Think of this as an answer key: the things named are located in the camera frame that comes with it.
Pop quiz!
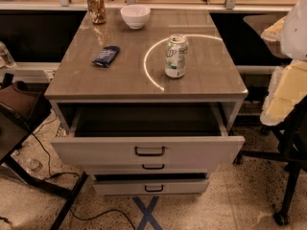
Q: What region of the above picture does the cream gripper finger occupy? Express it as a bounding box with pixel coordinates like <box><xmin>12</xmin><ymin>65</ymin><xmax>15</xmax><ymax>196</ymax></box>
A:
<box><xmin>260</xmin><ymin>60</ymin><xmax>307</xmax><ymax>126</ymax></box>

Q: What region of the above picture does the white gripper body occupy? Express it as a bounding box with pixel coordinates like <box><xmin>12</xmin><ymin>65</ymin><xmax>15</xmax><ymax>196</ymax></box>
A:
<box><xmin>260</xmin><ymin>16</ymin><xmax>289</xmax><ymax>59</ymax></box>

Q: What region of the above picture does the green white 7up can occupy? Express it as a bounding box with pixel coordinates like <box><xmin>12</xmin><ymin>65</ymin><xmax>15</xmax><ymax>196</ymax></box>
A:
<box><xmin>165</xmin><ymin>34</ymin><xmax>189</xmax><ymax>79</ymax></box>

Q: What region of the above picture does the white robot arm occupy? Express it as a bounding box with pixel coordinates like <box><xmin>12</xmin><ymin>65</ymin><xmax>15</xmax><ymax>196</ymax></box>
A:
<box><xmin>260</xmin><ymin>0</ymin><xmax>307</xmax><ymax>127</ymax></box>

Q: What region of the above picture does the white ceramic bowl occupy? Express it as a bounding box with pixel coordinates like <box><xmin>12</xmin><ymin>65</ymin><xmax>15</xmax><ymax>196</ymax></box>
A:
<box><xmin>120</xmin><ymin>4</ymin><xmax>151</xmax><ymax>30</ymax></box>

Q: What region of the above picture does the grey drawer cabinet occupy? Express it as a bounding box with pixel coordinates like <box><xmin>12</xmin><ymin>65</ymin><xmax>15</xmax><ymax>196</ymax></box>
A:
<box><xmin>44</xmin><ymin>8</ymin><xmax>249</xmax><ymax>197</ymax></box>

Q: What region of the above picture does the dark blue snack packet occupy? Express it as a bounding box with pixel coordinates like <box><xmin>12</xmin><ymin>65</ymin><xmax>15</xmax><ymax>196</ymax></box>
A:
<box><xmin>93</xmin><ymin>46</ymin><xmax>120</xmax><ymax>68</ymax></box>

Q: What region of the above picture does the bottom drawer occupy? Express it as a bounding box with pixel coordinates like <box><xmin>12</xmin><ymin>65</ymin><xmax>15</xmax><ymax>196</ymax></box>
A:
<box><xmin>93</xmin><ymin>173</ymin><xmax>208</xmax><ymax>196</ymax></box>

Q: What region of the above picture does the open top drawer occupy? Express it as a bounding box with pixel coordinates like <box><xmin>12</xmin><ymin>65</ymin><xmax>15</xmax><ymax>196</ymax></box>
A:
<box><xmin>52</xmin><ymin>103</ymin><xmax>245</xmax><ymax>168</ymax></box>

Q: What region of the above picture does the blue tape cross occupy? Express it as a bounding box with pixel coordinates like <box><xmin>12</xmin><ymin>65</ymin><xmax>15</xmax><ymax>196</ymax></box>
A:
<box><xmin>133</xmin><ymin>196</ymin><xmax>163</xmax><ymax>230</ymax></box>

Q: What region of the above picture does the middle drawer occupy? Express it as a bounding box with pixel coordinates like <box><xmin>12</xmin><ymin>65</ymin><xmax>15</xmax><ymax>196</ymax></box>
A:
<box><xmin>83</xmin><ymin>164</ymin><xmax>215</xmax><ymax>175</ymax></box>

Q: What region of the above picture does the brown bag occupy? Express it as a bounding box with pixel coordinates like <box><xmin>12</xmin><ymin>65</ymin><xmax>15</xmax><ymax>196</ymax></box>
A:
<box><xmin>0</xmin><ymin>80</ymin><xmax>51</xmax><ymax>130</ymax></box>

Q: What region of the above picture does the clear plastic bottle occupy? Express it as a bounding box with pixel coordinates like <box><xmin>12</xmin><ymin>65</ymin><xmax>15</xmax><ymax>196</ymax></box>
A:
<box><xmin>0</xmin><ymin>41</ymin><xmax>16</xmax><ymax>68</ymax></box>

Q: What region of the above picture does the black floor cable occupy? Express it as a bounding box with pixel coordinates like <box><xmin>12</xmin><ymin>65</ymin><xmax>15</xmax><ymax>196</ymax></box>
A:
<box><xmin>31</xmin><ymin>113</ymin><xmax>136</xmax><ymax>230</ymax></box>

